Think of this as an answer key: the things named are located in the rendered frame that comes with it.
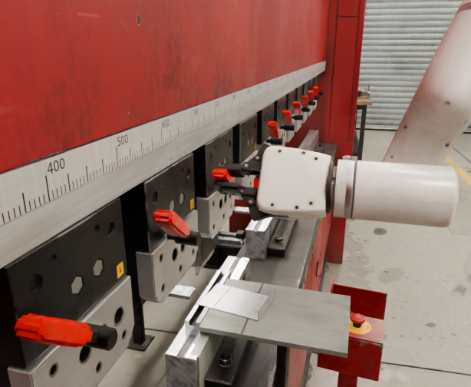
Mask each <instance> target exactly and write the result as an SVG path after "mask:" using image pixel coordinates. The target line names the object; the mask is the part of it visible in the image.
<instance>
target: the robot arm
mask: <svg viewBox="0 0 471 387"><path fill-rule="evenodd" d="M470 123H471V0H463V2H462V4H461V6H460V7H459V9H458V11H457V13H456V15H455V17H454V18H453V20H452V22H451V24H450V26H449V28H448V29H447V31H446V34H445V35H444V37H443V40H442V41H441V42H440V45H439V47H438V49H437V50H436V53H435V55H434V56H433V59H432V61H431V62H430V65H429V66H428V68H427V70H426V72H425V74H424V76H423V79H422V81H421V82H420V85H419V87H418V89H417V91H416V93H415V95H414V96H413V99H412V101H411V102H410V105H409V107H408V109H407V111H406V113H405V115H404V116H403V119H402V121H401V123H400V126H399V127H398V129H397V132H396V134H395V135H394V138H393V140H392V141H391V143H390V146H389V147H388V149H387V152H386V154H385V155H384V159H383V160H382V162H379V161H367V160H352V157H351V156H343V160H338V166H335V165H334V162H331V156H329V155H327V154H321V153H318V152H314V151H309V150H302V149H297V148H290V147H276V146H273V147H272V146H270V145H268V144H263V145H262V146H261V147H260V149H259V151H258V153H257V154H256V155H255V156H254V157H253V158H252V159H250V160H249V161H246V162H244V163H243V164H224V166H222V165H217V166H216V168H221V169H227V171H228V172H229V173H230V175H231V176H232V177H242V178H243V177H245V176H246V175H247V176H248V175H255V176H260V177H259V186H258V188H255V187H244V186H240V185H239V184H238V183H233V182H223V181H214V183H213V186H214V187H215V188H216V189H217V190H218V191H219V192H220V193H221V194H224V195H233V196H241V197H242V199H243V200H244V201H245V202H246V203H247V204H248V207H249V212H250V216H251V218H252V220H253V221H259V220H264V219H266V218H269V217H271V218H281V219H312V218H322V217H326V213H330V210H334V212H333V217H341V218H349V219H357V220H372V221H380V222H388V223H403V224H411V225H419V226H427V227H442V228H446V227H448V226H449V225H450V224H451V223H452V222H453V219H454V217H455V214H456V208H457V204H458V199H459V181H458V176H457V173H456V170H455V169H454V168H453V167H450V166H440V165H441V164H442V162H443V160H444V159H445V157H446V156H447V154H448V153H449V152H450V150H451V149H452V147H453V146H454V144H455V143H456V142H457V141H458V139H459V138H460V136H461V135H462V134H463V132H464V131H465V129H467V127H468V126H469V124H470ZM355 164H356V166H355ZM255 200H256V201H257V204H256V202H255ZM257 205H258V208H259V209H260V210H258V208H257Z"/></svg>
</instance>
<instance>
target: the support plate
mask: <svg viewBox="0 0 471 387"><path fill-rule="evenodd" d="M224 285H225V286H231V287H234V288H237V289H243V290H246V291H249V292H253V293H254V292H255V291H256V292H258V291H259V289H260V287H261V285H262V284H261V283H255V282H249V281H244V280H239V279H229V278H228V279H227V280H226V282H225V284H224ZM273 289H275V298H274V300H273V301H272V303H271V305H270V306H269V308H268V309H267V310H266V311H265V313H264V315H263V316H262V318H261V319H260V320H259V321H255V320H253V319H249V321H248V322H247V325H246V327H245V330H244V332H243V334H240V333H241V331H242V328H243V326H244V325H245V321H246V320H247V318H245V317H241V316H237V315H233V314H231V313H225V312H223V311H219V310H216V309H211V308H210V309H209V311H208V313H207V314H206V316H205V318H204V320H203V321H202V323H201V324H200V326H199V331H201V332H209V333H213V334H218V335H222V336H230V337H235V338H239V339H247V340H252V341H256V342H263V343H268V344H272V345H277V346H285V347H289V348H294V349H302V350H306V351H311V352H319V353H323V354H328V355H332V356H340V357H345V358H347V351H348V337H349V322H350V306H351V297H350V296H345V295H339V294H333V293H323V292H318V291H313V290H307V289H297V288H291V287H286V286H276V285H271V284H265V283H264V285H263V287H262V290H261V292H260V294H262V295H265V296H269V295H270V294H271V293H272V291H273Z"/></svg>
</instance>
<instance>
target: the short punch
mask: <svg viewBox="0 0 471 387"><path fill-rule="evenodd" d="M218 242H219V239H218V233H217V234H216V235H215V236H214V238H213V239H211V238H205V237H201V241H200V244H199V247H198V250H197V254H196V260H195V262H194V264H193V266H195V267H196V275H198V274H199V272H200V271H201V269H202V268H203V267H204V266H205V265H206V263H207V261H208V260H209V258H210V257H211V256H212V255H213V253H214V248H215V247H216V245H217V244H218Z"/></svg>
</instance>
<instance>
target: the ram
mask: <svg viewBox="0 0 471 387"><path fill-rule="evenodd" d="M329 5H330V0H0V176H1V175H3V174H7V173H9V172H12V171H14V170H18V169H20V168H23V167H27V166H29V165H32V164H35V163H37V162H40V161H43V160H46V159H48V158H51V157H55V156H58V155H59V154H63V153H66V152H68V151H72V150H74V149H77V148H79V147H83V146H85V145H88V144H92V143H94V142H96V141H100V140H103V139H105V138H108V137H111V136H114V135H116V134H120V133H122V132H124V131H128V130H131V129H133V128H135V127H139V126H142V125H145V124H148V123H150V122H153V121H157V120H159V119H161V118H164V117H168V116H170V115H172V114H176V113H179V112H181V111H184V110H187V109H190V108H194V107H195V106H198V105H201V104H205V103H207V102H209V101H213V100H215V99H218V98H221V97H224V96H226V95H229V94H232V93H235V92H237V91H241V90H244V89H246V88H250V87H252V86H255V85H257V84H261V83H263V82H266V81H270V80H272V79H274V78H278V77H281V76H282V75H285V74H289V73H292V72H294V71H297V70H300V69H302V68H306V67H308V66H311V65H315V64H317V63H320V62H322V61H325V60H326V52H327V40H328V17H329ZM323 71H325V66H324V67H322V68H319V69H318V70H316V71H313V72H312V73H310V74H307V75H305V76H304V77H302V78H299V79H298V80H296V81H293V82H292V83H290V84H287V85H285V86H283V87H281V88H279V89H277V90H275V91H273V92H271V93H269V94H267V95H265V96H263V97H261V98H259V99H257V100H255V101H253V102H251V103H249V104H246V105H244V106H242V107H240V108H238V109H236V110H234V111H232V112H230V113H228V114H226V115H224V116H222V117H220V118H218V119H216V120H214V121H212V122H210V123H208V124H205V125H203V126H202V127H199V128H197V129H195V130H194V131H191V132H189V133H188V134H185V135H183V136H182V137H179V138H177V139H175V140H174V141H171V142H169V143H167V144H164V145H163V146H161V147H158V148H157V149H155V150H152V151H151V152H149V153H147V154H144V155H143V156H141V157H138V158H137V159H135V160H132V161H131V162H129V163H126V164H124V165H122V166H120V167H118V168H116V169H114V170H112V171H110V172H108V173H106V174H104V175H102V176H100V177H98V178H96V179H94V180H92V181H90V182H88V183H85V184H83V185H81V186H79V187H77V188H75V189H73V190H71V191H69V192H67V193H65V194H63V195H61V196H59V197H57V198H55V199H53V200H51V201H49V202H47V203H44V204H42V205H41V206H39V207H36V208H34V209H33V210H30V211H28V212H27V213H24V214H22V215H21V216H19V217H16V218H15V219H13V220H10V221H8V222H6V223H3V224H2V225H0V269H1V268H2V267H4V266H6V265H8V264H9V263H11V262H12V261H14V260H16V259H17V258H19V257H20V256H22V255H24V254H26V253H27V252H29V251H30V250H32V249H34V248H35V247H37V246H39V245H40V244H42V243H43V242H45V241H46V240H49V239H50V238H52V237H53V236H55V235H57V234H58V233H60V232H61V231H63V230H65V229H67V228H68V227H70V226H71V225H73V224H75V223H76V222H78V221H79V220H81V219H83V218H85V217H86V216H88V215H89V214H91V213H93V212H94V211H95V210H98V209H99V208H101V207H102V206H104V205H106V204H107V203H109V202H111V201H112V200H114V199H116V198H117V197H119V196H120V195H122V194H124V193H126V192H127V191H128V190H130V189H132V188H134V187H135V186H136V185H138V184H140V183H142V182H144V181H145V180H147V179H148V178H150V177H152V176H153V175H154V174H157V173H158V172H160V171H161V170H163V169H165V168H166V167H168V166H169V165H171V164H173V163H175V162H176V161H178V160H179V159H181V158H182V157H185V156H186V155H187V154H189V153H191V152H193V151H194V150H196V149H197V148H199V147H201V146H203V145H204V144H206V143H207V142H209V141H211V140H212V139H213V138H215V137H217V136H219V135H220V134H222V133H224V132H225V131H227V130H228V129H230V128H231V127H234V126H235V125H237V124H238V123H240V122H242V121H244V120H245V119H246V118H248V117H250V116H252V115H253V114H255V113H256V112H258V111H260V110H261V109H263V108H265V107H266V106H268V105H270V104H271V103H273V102H274V101H276V100H278V99H279V98H281V97H283V96H284V95H286V94H287V93H289V92H290V91H293V90H294V89H296V88H297V87H299V86H301V85H302V84H304V83H305V82H307V81H309V80H311V79H312V78H314V77H315V76H317V75H319V74H320V73H321V72H323Z"/></svg>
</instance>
